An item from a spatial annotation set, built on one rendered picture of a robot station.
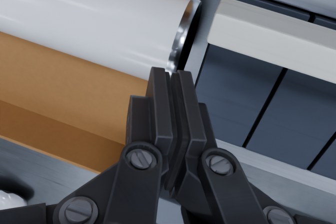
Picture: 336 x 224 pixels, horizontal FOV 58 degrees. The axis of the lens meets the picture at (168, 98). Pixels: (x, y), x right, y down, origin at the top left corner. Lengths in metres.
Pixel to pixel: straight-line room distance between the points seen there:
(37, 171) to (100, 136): 0.12
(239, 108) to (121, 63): 0.07
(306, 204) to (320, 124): 0.14
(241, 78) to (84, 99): 0.15
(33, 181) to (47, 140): 0.13
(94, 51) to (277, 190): 0.20
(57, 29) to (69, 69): 0.09
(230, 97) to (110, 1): 0.08
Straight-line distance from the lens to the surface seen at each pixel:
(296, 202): 0.30
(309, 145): 0.18
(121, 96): 0.24
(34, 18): 0.18
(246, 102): 0.16
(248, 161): 0.19
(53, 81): 0.27
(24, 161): 0.38
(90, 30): 0.16
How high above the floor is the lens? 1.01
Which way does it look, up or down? 52 degrees down
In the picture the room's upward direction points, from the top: 155 degrees counter-clockwise
